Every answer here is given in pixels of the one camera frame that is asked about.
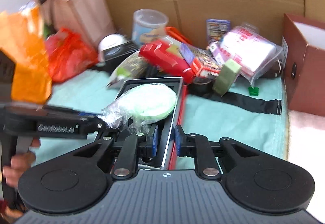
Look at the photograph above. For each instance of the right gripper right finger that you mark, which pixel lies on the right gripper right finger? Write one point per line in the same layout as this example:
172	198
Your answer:
203	151

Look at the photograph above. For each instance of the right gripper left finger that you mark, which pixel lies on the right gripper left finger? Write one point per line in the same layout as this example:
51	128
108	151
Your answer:
122	157

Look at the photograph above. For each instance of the bagged green white item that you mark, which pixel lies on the bagged green white item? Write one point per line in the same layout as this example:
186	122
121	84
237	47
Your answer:
139	107

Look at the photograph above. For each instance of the red gift box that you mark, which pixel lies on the red gift box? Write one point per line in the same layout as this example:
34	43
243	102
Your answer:
166	157

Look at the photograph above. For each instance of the tall green small box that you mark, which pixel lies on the tall green small box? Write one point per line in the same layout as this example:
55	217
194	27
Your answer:
227	76

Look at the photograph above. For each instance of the person's left hand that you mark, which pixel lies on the person's left hand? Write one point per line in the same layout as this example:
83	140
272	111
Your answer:
19	164

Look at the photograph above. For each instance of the teal table cloth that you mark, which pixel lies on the teal table cloth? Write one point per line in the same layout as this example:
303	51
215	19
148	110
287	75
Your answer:
89	92

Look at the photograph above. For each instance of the small green block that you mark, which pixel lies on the small green block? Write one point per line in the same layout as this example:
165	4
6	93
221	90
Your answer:
253	91

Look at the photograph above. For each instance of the red plastic bag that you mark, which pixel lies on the red plastic bag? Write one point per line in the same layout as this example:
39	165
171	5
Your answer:
68	55

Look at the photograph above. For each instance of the orange plastic bag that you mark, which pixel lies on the orange plastic bag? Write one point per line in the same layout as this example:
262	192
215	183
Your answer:
22	41

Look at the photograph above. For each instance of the red firecracker card box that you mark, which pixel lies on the red firecracker card box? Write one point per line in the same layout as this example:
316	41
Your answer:
201	62

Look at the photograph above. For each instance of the black charger box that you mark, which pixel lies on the black charger box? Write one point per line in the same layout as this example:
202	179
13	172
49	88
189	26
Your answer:
114	56

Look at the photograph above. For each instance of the red box lid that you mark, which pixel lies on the red box lid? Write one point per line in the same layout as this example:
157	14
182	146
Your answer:
165	54

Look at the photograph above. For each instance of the white plastic bowl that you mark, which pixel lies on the white plastic bowl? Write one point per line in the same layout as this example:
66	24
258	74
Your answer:
109	42

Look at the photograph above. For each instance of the pink tissue pack bag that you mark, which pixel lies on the pink tissue pack bag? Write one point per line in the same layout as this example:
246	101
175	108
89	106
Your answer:
254	53

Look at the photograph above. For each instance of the clear round swab container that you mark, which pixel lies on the clear round swab container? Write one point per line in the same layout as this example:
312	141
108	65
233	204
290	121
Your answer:
148	25

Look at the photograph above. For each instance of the blue playing card box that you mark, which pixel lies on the blue playing card box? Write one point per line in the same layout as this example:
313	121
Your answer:
216	29

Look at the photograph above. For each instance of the pink paper shopping bag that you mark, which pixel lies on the pink paper shopping bag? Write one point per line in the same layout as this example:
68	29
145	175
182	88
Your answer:
89	18

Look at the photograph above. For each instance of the maroon storage box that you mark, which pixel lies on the maroon storage box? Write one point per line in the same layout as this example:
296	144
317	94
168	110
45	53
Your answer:
303	40

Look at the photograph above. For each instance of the orange plastic handle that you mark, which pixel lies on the orange plastic handle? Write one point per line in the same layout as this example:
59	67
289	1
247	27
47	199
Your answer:
176	34

